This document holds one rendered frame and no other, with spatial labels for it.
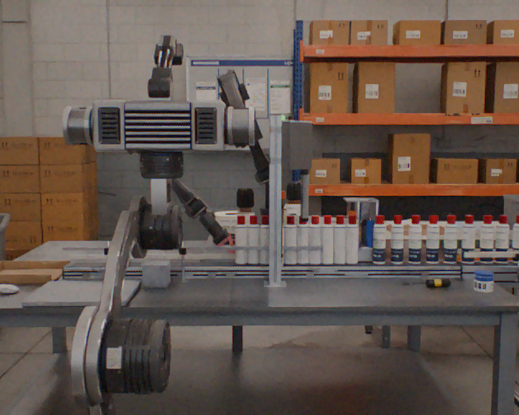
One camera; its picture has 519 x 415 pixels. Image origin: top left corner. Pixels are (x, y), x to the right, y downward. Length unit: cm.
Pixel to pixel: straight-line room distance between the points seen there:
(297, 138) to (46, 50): 527
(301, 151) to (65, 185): 361
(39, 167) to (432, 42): 388
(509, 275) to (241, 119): 141
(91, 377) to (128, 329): 14
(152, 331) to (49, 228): 437
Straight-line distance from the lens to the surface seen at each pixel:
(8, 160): 588
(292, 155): 238
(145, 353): 151
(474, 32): 657
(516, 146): 748
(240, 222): 256
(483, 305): 232
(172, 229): 191
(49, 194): 581
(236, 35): 702
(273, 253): 243
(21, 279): 265
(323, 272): 258
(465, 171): 653
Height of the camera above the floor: 143
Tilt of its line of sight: 6 degrees down
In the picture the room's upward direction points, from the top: straight up
